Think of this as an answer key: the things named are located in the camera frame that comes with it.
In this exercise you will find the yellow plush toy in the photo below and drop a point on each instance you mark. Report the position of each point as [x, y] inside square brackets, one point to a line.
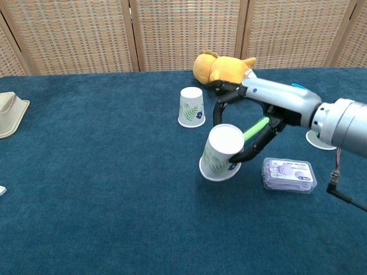
[220, 68]

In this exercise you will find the beige plastic tray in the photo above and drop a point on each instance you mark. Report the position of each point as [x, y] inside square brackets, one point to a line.
[11, 117]

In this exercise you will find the white paper cup leaf print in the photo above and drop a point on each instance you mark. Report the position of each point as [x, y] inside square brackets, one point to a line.
[315, 143]
[190, 106]
[220, 143]

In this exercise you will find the woven bamboo folding screen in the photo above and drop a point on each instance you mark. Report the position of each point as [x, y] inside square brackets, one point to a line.
[80, 34]

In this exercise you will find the blue felt table cover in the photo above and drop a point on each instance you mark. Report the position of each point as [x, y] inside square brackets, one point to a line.
[100, 200]

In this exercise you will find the clear plastic card box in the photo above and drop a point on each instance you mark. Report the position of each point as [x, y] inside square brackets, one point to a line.
[289, 174]

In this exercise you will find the white square flat lid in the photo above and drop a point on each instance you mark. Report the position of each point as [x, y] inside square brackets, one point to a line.
[2, 190]

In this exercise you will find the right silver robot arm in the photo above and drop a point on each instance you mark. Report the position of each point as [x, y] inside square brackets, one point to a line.
[344, 123]

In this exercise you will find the green blue toy water pump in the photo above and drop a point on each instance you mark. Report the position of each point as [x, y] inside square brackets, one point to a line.
[253, 130]

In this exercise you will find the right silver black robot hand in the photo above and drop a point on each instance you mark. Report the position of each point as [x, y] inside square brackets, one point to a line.
[281, 100]

